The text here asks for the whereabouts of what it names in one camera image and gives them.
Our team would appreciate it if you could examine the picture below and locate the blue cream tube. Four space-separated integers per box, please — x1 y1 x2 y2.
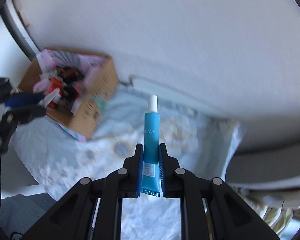
141 95 160 197

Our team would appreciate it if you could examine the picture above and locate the pink fluffy towel roll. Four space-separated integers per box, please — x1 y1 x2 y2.
33 79 51 94

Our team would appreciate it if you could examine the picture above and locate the red cartoon carton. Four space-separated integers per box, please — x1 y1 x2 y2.
45 77 63 108

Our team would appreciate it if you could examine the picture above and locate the black scrunchie cloth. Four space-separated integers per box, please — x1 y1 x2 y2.
56 66 84 97

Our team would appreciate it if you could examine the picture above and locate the pink patterned box liner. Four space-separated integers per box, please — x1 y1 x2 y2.
36 49 108 94

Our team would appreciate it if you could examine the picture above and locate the brown cardboard box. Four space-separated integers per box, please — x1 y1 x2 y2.
18 48 119 141

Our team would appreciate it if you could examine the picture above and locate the floral light blue cloth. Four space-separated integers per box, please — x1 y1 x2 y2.
11 85 244 239

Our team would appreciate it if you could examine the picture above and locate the grey pipe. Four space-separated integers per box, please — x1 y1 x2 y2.
0 0 40 61

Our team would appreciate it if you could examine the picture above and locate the grey blue towel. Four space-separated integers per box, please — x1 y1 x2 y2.
0 193 56 239

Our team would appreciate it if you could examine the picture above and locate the green floral bedding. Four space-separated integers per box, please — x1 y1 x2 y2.
232 186 300 239

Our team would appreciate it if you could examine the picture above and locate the grey cushion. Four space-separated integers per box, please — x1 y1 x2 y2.
226 143 300 190

